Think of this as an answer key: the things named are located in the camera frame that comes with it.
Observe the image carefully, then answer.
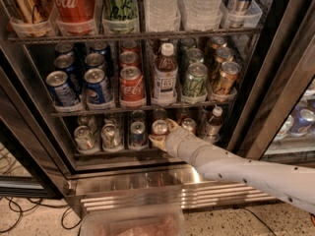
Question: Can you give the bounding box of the gold can top shelf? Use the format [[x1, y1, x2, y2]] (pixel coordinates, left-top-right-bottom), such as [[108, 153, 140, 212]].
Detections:
[[2, 0, 53, 37]]

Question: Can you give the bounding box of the second row right Pepsi can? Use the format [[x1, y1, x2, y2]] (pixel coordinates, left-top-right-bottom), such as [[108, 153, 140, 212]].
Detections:
[[85, 53, 106, 72]]

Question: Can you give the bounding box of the second row gold can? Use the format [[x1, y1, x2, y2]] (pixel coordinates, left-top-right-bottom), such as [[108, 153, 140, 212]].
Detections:
[[213, 46, 233, 64]]

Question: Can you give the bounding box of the steel fridge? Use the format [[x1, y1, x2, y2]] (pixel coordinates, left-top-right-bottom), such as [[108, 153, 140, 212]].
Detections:
[[0, 0, 315, 218]]

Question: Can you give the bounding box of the second row green can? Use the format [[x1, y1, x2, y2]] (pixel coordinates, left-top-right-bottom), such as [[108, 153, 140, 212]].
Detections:
[[183, 48, 204, 66]]

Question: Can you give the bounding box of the second row coke can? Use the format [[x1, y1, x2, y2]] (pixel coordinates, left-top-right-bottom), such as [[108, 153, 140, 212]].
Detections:
[[119, 51, 141, 69]]

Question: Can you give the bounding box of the small tea bottle bottom shelf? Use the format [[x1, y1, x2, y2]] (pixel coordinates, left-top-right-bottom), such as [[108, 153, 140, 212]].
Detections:
[[199, 106, 222, 144]]

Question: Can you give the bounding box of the second row left Pepsi can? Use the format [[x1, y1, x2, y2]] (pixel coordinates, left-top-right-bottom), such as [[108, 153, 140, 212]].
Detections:
[[52, 54, 83, 93]]

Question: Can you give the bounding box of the gold can middle shelf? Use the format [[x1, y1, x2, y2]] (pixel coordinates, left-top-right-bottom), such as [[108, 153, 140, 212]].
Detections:
[[212, 61, 240, 95]]

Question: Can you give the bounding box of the silver blue can top shelf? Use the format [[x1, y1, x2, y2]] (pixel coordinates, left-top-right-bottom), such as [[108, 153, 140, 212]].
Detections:
[[227, 0, 252, 29]]

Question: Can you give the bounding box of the blue silver can bottom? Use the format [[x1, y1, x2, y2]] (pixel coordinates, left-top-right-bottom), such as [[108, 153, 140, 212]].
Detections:
[[130, 122, 146, 147]]

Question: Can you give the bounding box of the green LaCroix can top shelf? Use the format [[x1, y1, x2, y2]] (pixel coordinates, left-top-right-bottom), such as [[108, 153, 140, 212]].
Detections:
[[103, 0, 138, 33]]

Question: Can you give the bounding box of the glass fridge door right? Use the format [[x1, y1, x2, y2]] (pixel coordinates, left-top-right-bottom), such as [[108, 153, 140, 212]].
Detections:
[[226, 0, 315, 167]]

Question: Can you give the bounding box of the red coke can top shelf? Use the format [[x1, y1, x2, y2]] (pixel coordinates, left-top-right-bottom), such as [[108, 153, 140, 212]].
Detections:
[[54, 0, 95, 35]]

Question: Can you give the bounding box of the gold can shelf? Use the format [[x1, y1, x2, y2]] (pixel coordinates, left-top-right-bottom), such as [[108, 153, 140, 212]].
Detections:
[[2, 0, 53, 37], [212, 61, 240, 95]]

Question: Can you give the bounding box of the front left Pepsi can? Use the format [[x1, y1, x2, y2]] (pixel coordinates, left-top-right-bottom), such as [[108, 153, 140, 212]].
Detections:
[[46, 71, 80, 107]]

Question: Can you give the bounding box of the second row pepsi can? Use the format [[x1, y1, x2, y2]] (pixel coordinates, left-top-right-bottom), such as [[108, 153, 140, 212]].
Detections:
[[85, 53, 106, 72], [52, 54, 83, 93]]

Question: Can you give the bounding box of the green can middle shelf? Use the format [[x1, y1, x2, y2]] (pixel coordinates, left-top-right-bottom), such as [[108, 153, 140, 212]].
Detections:
[[182, 63, 208, 97]]

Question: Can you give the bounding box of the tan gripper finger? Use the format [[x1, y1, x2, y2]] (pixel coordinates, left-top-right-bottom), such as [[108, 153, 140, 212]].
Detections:
[[149, 135, 166, 151], [166, 118, 180, 132]]

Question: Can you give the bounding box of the clear water bottle right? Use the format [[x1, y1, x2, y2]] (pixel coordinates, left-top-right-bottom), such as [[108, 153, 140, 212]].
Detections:
[[181, 0, 222, 31]]

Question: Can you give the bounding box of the clear water bottle left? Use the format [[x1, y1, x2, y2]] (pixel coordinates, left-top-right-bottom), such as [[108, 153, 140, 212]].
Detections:
[[144, 0, 180, 32]]

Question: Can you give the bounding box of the red coke can middle shelf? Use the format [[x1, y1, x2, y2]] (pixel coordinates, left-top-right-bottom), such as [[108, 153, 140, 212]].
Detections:
[[119, 66, 145, 101]]

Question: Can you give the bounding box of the orange can bottom shelf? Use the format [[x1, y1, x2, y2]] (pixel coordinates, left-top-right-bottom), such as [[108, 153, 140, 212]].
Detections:
[[181, 118, 197, 134]]

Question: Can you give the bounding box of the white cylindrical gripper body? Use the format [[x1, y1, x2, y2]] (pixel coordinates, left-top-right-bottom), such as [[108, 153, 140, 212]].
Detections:
[[165, 128, 226, 168]]

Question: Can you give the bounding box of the brown tea bottle middle shelf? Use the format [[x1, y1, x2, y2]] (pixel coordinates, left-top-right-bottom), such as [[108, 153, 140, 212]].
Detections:
[[154, 43, 178, 100]]

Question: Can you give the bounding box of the front right Pepsi can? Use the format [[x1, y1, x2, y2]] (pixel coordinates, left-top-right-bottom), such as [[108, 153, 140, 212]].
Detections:
[[84, 68, 113, 104]]

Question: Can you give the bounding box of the red coke can shelf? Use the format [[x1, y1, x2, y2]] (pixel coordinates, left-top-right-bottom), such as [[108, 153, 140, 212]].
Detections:
[[152, 119, 169, 138], [119, 66, 145, 101], [54, 0, 95, 35]]

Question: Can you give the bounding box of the silver can bottom far left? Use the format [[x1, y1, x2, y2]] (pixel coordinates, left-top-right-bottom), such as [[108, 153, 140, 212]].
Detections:
[[74, 126, 95, 151]]

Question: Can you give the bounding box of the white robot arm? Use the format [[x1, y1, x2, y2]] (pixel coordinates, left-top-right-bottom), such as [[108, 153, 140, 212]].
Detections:
[[149, 119, 315, 214]]

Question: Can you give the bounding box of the blue can behind door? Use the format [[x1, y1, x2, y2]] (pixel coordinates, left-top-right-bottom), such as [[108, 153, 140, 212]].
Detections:
[[289, 108, 315, 137]]

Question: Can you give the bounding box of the black floor cable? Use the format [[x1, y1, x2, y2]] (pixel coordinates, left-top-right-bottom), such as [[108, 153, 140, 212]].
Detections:
[[0, 196, 82, 234]]

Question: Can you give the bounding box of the red coke can bottom shelf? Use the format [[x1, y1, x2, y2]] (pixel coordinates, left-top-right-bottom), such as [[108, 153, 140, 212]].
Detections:
[[152, 119, 169, 138]]

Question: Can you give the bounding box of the clear water bottle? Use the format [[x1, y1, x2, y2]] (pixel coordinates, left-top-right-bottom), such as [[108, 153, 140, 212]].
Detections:
[[144, 0, 180, 32], [181, 0, 222, 31]]

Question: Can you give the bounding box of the clear plastic bin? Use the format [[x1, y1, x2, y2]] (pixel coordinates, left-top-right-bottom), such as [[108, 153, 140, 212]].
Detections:
[[80, 205, 184, 236]]

